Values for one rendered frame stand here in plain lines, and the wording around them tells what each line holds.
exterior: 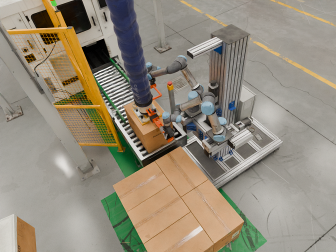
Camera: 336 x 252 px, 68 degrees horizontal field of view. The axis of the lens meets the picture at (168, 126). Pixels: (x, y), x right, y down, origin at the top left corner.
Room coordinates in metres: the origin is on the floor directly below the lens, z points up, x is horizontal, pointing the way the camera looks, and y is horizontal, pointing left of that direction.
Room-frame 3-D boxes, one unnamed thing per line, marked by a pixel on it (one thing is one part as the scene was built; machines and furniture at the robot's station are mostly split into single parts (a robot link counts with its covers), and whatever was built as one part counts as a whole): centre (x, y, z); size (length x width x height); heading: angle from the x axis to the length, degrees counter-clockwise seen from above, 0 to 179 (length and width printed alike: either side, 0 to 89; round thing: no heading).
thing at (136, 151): (2.85, 0.88, 0.50); 2.31 x 0.05 x 0.19; 25
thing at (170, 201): (1.19, 0.08, 0.34); 1.20 x 1.00 x 0.40; 25
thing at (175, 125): (3.12, 0.29, 0.50); 2.31 x 0.05 x 0.19; 25
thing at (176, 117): (1.70, -0.10, 1.38); 0.11 x 0.11 x 0.08; 71
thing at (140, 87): (2.24, 0.24, 1.68); 0.22 x 0.22 x 1.04
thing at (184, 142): (1.92, 0.09, 0.48); 0.70 x 0.03 x 0.15; 115
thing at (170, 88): (2.66, -0.12, 0.50); 0.07 x 0.07 x 1.00; 25
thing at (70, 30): (2.53, 1.17, 1.05); 0.87 x 0.10 x 2.10; 77
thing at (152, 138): (2.24, 0.24, 0.75); 0.60 x 0.40 x 0.40; 24
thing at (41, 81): (2.21, 1.23, 1.62); 0.20 x 0.05 x 0.30; 25
